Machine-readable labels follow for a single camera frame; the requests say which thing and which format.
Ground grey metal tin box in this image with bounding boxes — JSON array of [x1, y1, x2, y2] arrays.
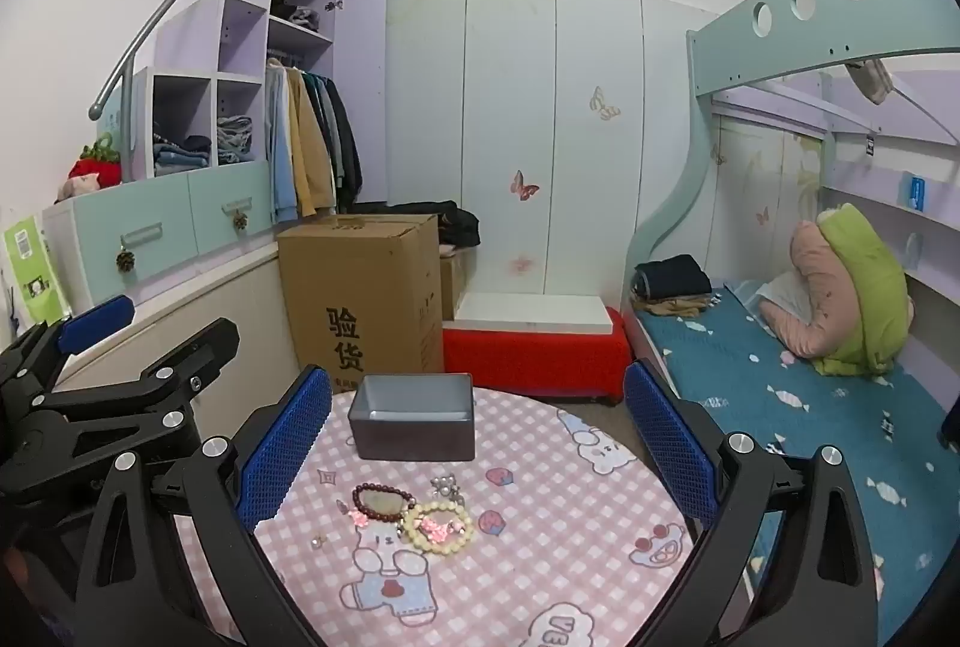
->
[[347, 374, 476, 463]]

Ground folded jeans stack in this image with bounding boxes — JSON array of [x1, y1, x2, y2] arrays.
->
[[217, 116, 256, 166], [154, 133, 215, 175]]

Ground light blue hanging shirt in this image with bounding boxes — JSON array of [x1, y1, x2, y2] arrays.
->
[[266, 63, 301, 222]]

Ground black clothes pile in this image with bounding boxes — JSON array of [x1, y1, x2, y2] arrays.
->
[[352, 200, 481, 249]]

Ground tan hanging jacket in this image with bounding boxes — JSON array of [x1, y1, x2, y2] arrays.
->
[[289, 71, 338, 217]]

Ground large cardboard box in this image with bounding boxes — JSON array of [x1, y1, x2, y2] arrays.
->
[[276, 213, 445, 378]]

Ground blue printed bedsheet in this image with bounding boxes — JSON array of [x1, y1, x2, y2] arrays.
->
[[637, 283, 957, 647]]

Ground red strawberry plush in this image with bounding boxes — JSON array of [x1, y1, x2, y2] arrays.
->
[[56, 133, 125, 202]]

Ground cream low cabinet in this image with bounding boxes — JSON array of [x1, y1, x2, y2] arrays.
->
[[56, 238, 301, 445]]

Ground purple staircase cabinet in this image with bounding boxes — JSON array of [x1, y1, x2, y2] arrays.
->
[[41, 0, 387, 310]]

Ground grey hanging cloth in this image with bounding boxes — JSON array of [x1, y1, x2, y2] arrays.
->
[[847, 58, 895, 104]]

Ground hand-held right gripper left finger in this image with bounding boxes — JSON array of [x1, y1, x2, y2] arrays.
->
[[71, 366, 335, 647]]

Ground pink checked tablecloth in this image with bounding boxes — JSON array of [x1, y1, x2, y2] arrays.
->
[[172, 384, 721, 647]]

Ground tan folded cloth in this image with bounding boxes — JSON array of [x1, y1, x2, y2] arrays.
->
[[630, 293, 722, 319]]

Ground pale yellow bead bracelet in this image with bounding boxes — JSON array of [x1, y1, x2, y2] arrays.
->
[[400, 501, 476, 549]]

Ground mint bunk bed frame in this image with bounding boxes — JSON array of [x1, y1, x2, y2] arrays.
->
[[619, 0, 960, 647]]

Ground pink and green plush toy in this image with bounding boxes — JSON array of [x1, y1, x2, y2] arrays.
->
[[759, 203, 916, 378]]

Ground green bag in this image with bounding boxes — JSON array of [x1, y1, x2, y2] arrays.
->
[[2, 215, 65, 325]]

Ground white pillow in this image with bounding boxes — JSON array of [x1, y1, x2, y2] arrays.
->
[[757, 272, 815, 327]]

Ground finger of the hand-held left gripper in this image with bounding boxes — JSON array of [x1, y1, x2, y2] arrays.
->
[[30, 317, 241, 427], [0, 294, 137, 393]]

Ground folded dark clothes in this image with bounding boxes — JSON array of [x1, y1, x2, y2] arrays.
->
[[632, 254, 712, 301]]

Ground dark red bead bracelet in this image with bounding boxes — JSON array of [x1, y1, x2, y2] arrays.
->
[[351, 482, 417, 526]]

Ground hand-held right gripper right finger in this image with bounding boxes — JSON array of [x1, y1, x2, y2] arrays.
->
[[622, 360, 882, 647]]

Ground white wardrobe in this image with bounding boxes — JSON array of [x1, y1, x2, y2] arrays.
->
[[386, 0, 721, 318]]

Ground red bench with white top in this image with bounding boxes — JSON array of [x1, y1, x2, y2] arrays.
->
[[442, 294, 631, 404]]

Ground dark clothes on shelf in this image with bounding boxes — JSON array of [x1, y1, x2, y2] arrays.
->
[[270, 0, 322, 29]]

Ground small cardboard box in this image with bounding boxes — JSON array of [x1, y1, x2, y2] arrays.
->
[[439, 245, 470, 322]]

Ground pearl hair clip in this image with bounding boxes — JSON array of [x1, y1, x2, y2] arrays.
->
[[429, 474, 467, 509]]

